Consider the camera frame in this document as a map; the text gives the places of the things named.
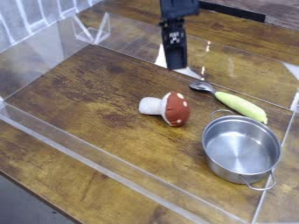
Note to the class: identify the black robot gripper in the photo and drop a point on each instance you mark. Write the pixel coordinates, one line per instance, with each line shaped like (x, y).
(173, 30)

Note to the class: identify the red and white plush mushroom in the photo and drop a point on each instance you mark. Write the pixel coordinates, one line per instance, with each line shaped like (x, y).
(171, 107)

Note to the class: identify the silver metal pot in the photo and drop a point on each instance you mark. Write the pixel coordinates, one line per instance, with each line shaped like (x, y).
(242, 150)

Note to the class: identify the clear acrylic corner bracket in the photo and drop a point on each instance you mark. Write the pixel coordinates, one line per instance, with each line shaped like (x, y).
(92, 35)

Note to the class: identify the spoon with green handle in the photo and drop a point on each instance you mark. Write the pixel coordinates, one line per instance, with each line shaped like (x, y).
(245, 107)

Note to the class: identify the clear acrylic enclosure panel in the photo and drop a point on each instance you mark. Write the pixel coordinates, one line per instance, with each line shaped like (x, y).
(112, 166)

